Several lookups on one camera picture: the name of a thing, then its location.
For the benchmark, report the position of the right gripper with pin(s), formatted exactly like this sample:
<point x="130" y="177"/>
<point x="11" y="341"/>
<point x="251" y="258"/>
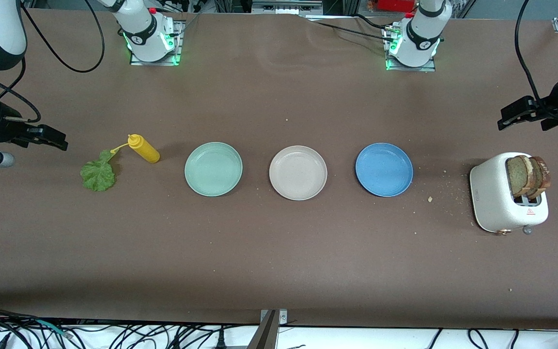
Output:
<point x="4" y="131"/>

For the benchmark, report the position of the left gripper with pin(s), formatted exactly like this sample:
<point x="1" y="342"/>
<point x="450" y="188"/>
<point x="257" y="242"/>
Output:
<point x="553" y="103"/>

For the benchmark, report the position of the light brown bread slice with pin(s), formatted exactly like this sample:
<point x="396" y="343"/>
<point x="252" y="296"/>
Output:
<point x="516" y="174"/>

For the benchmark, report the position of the green lettuce leaf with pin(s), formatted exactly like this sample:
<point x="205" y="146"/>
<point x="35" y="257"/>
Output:
<point x="97" y="177"/>

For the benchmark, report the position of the yellow mustard squeeze bottle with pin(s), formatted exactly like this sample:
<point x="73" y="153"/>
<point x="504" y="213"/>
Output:
<point x="146" y="151"/>

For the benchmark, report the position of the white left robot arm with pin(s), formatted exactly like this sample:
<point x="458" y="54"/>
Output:
<point x="419" y="43"/>

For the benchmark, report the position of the blue plate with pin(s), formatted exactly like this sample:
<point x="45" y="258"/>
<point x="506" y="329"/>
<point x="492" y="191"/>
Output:
<point x="384" y="169"/>

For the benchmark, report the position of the mint green plate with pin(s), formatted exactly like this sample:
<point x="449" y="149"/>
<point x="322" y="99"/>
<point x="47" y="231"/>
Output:
<point x="213" y="169"/>

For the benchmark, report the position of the beige plate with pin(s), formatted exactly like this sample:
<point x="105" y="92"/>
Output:
<point x="298" y="173"/>

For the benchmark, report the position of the dark crust bread slice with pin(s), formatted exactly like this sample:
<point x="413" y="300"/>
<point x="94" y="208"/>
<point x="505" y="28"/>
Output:
<point x="543" y="174"/>

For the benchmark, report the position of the white toaster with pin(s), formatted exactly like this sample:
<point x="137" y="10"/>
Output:
<point x="489" y="194"/>

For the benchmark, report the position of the red box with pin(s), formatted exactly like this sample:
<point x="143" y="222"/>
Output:
<point x="395" y="5"/>

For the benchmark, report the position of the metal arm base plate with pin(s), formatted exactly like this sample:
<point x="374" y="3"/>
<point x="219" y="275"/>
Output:
<point x="429" y="68"/>
<point x="179" y="48"/>

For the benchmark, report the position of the metal rack frame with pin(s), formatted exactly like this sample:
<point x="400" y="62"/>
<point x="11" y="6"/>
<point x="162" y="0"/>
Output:
<point x="286" y="7"/>

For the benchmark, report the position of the metal bracket post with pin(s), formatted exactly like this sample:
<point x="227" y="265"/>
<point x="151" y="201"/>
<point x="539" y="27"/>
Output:
<point x="267" y="334"/>

